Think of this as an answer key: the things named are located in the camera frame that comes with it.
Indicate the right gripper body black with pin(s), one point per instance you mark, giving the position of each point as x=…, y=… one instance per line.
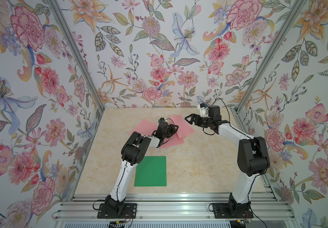
x=206, y=122

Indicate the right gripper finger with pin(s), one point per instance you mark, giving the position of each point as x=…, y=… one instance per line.
x=194, y=121
x=192, y=117

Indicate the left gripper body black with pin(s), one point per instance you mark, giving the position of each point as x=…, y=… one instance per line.
x=166, y=132

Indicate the pink paper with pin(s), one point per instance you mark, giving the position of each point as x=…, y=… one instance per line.
x=145, y=127
x=173, y=141
x=184, y=128

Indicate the green paper hidden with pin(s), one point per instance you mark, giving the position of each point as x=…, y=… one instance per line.
x=151, y=172

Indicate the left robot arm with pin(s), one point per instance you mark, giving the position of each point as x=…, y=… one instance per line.
x=133, y=152

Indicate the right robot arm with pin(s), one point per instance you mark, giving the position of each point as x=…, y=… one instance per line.
x=252, y=159

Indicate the right corner aluminium post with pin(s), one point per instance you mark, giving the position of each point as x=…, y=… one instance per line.
x=272, y=52

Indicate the corner aluminium post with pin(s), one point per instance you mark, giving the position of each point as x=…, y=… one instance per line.
x=272, y=52
x=68, y=35

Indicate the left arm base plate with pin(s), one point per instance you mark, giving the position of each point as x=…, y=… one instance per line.
x=122, y=211

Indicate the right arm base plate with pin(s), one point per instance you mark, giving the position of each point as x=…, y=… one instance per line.
x=232, y=211

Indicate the aluminium rail frame front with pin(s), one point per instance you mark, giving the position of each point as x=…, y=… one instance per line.
x=177, y=207

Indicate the left corner aluminium post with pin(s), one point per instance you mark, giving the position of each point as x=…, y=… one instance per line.
x=68, y=35

